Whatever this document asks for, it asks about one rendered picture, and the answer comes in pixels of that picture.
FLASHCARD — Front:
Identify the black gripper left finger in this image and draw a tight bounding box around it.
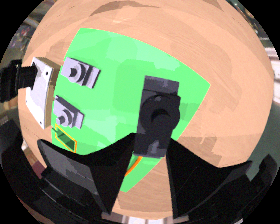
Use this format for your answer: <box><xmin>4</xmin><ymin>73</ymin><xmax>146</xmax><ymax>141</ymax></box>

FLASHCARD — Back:
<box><xmin>38</xmin><ymin>132</ymin><xmax>136</xmax><ymax>216</ymax></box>

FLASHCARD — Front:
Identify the black micro servo with orange cable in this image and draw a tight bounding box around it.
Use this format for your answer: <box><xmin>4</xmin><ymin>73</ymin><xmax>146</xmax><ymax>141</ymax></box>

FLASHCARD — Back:
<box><xmin>125</xmin><ymin>75</ymin><xmax>181</xmax><ymax>175</ymax></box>

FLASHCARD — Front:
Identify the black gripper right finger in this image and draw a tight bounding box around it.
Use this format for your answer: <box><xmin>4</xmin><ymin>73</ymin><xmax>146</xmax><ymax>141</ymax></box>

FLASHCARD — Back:
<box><xmin>165</xmin><ymin>137</ymin><xmax>253</xmax><ymax>220</ymax></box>

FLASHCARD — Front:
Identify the green flat block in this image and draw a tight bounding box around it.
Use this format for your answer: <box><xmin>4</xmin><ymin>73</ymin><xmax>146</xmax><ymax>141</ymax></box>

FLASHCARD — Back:
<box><xmin>51</xmin><ymin>28</ymin><xmax>211</xmax><ymax>156</ymax></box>

